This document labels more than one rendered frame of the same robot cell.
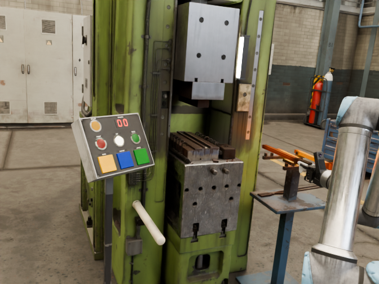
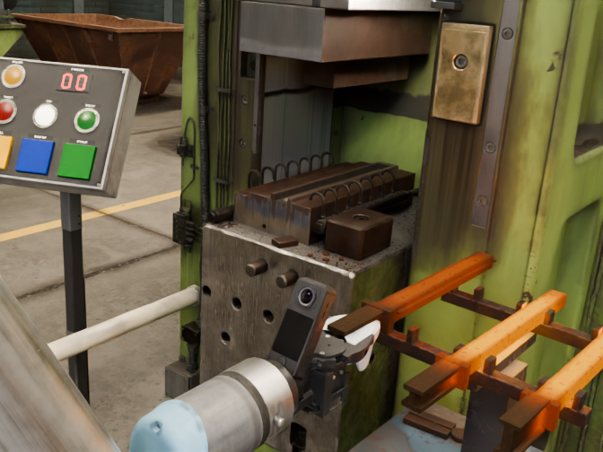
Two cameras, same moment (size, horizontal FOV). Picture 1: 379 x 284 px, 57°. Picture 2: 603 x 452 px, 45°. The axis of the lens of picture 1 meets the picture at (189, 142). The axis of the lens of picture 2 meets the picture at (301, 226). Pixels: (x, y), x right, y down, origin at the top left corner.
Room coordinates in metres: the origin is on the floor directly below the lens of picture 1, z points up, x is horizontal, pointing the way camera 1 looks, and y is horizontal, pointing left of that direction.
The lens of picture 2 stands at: (1.33, -1.33, 1.41)
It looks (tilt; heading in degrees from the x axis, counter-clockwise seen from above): 19 degrees down; 61
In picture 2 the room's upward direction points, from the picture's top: 4 degrees clockwise
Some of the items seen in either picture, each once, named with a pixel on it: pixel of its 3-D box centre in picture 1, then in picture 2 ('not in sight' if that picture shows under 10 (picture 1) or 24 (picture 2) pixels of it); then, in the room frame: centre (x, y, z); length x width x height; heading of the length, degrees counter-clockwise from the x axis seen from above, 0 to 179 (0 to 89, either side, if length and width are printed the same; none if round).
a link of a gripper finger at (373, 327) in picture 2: not in sight; (363, 349); (1.82, -0.64, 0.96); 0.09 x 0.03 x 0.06; 20
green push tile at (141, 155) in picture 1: (141, 156); (77, 161); (1.64, 0.23, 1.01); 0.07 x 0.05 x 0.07; 140
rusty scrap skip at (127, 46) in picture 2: not in sight; (106, 59); (3.37, 7.02, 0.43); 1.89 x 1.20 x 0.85; 114
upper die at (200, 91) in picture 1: (193, 87); (343, 29); (2.15, 0.00, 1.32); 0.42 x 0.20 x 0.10; 24
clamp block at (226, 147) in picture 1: (225, 151); (359, 232); (2.08, -0.22, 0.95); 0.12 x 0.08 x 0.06; 24
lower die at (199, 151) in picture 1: (189, 144); (329, 194); (2.15, 0.00, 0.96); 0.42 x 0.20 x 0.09; 24
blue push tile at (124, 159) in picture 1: (124, 160); (36, 157); (1.57, 0.29, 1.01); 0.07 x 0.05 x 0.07; 140
